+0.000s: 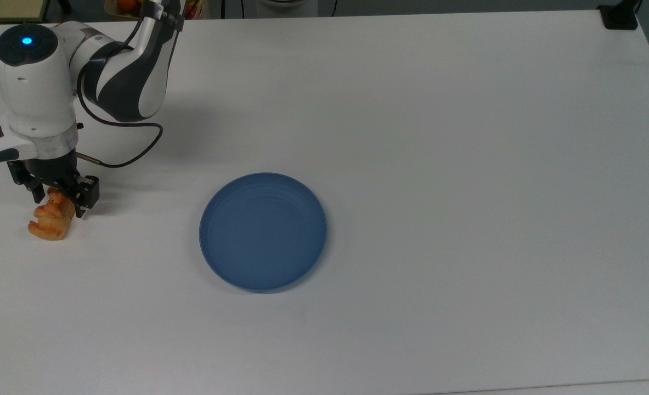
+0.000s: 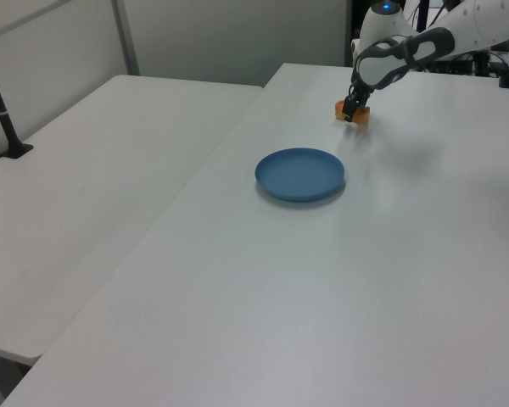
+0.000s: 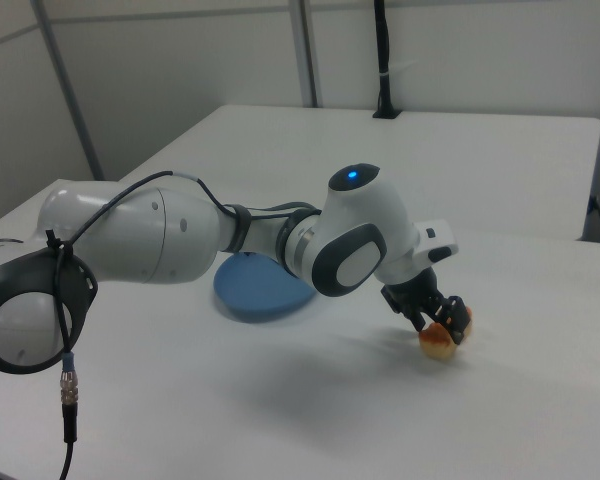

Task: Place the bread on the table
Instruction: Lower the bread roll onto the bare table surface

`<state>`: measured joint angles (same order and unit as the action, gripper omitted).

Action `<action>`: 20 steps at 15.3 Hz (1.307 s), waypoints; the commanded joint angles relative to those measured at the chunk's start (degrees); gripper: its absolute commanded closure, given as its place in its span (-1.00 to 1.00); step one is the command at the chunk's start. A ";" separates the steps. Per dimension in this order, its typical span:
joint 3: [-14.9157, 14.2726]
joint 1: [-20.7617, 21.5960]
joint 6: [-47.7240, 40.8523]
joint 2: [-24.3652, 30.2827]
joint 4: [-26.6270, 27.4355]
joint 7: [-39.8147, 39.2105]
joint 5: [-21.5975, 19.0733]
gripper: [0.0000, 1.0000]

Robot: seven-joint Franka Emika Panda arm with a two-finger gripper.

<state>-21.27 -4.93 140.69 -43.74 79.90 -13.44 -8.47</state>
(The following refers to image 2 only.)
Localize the black pole with base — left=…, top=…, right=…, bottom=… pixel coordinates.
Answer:
left=0, top=42, right=35, bottom=160

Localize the grey partition post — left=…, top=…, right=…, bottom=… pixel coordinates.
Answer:
left=111, top=0, right=142, bottom=78

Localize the black equipment box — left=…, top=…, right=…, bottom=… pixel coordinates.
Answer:
left=428, top=59, right=473, bottom=76

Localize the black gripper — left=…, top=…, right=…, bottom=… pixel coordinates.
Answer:
left=343, top=80, right=372, bottom=123

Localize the white side table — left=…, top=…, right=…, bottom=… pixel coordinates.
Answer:
left=0, top=74, right=265, bottom=366

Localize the blue round plate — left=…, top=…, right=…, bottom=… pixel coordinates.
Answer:
left=254, top=147, right=347, bottom=204

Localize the orange bread roll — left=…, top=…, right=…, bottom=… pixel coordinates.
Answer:
left=332, top=98, right=372, bottom=126

